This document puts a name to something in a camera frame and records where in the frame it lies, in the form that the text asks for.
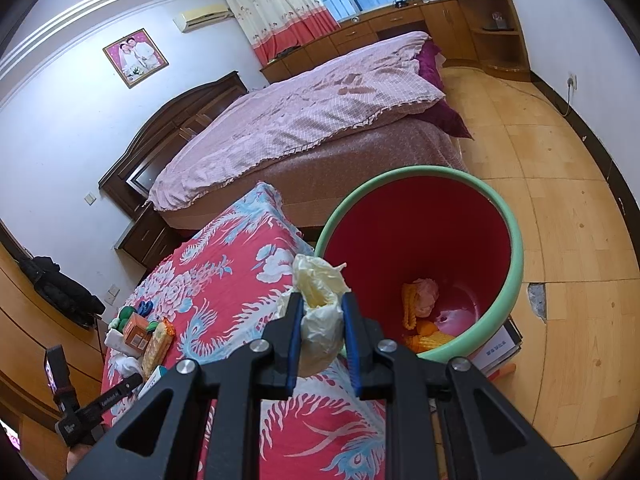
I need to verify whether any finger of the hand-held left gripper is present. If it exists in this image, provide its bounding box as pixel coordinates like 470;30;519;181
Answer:
75;374;144;428

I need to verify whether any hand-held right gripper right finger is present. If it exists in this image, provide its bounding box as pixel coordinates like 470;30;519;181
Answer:
340;292;581;480

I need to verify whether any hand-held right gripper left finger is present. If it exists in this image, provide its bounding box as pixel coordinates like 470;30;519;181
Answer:
65;290;306;480

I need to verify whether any white cloth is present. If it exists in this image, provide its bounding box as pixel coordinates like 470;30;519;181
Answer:
112;352;143;377

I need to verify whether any cream plastic bag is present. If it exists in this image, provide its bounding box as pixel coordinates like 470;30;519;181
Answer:
272;254;351;378

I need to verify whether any white carton box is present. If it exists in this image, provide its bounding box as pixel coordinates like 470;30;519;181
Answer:
137;366;168;398

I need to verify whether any yellow foam net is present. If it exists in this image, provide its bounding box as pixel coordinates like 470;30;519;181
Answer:
402;282;458;356
141;320;176;378

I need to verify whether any red bin with green rim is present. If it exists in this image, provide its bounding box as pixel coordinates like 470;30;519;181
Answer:
314;165;525;363

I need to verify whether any orange cardboard box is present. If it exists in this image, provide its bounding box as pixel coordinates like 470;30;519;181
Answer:
122;316;153;356

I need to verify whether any green pumpkin toy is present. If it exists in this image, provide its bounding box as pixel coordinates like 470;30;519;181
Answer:
110;305;138;333

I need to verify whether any red floral tablecloth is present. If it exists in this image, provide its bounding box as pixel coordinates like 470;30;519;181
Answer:
100;182;451;480

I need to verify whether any black jacket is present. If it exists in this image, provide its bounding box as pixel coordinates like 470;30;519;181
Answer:
20;255;106;331

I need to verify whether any white printed booklet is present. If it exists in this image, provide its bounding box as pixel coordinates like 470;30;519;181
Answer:
470;317;523;378

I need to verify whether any dark wooden nightstand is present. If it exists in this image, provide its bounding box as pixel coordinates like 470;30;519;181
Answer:
114;202;191;268

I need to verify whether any brown bed mattress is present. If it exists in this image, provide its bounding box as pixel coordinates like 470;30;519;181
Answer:
160;115;468;233

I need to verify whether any pink checked quilt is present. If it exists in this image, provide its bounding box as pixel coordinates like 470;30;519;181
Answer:
148;31;447;212

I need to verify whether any dark wooden headboard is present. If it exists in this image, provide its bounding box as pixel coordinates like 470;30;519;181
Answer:
98;71;249;206

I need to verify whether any dark magenta quilt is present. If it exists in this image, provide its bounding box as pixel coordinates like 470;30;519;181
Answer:
412;40;473;140

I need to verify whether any low wooden cabinet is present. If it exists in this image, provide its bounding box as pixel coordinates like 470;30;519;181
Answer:
260;0;471;83

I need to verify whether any wooden corner shelf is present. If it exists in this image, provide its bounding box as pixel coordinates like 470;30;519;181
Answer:
460;0;531;81

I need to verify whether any cream and red curtain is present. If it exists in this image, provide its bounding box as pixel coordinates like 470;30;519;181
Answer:
220;0;341;66

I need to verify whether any framed wall photo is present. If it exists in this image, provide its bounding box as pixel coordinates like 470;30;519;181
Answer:
102;30;168;88

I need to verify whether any wall air conditioner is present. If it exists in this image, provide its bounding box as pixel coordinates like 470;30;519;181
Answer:
173;4;234;33

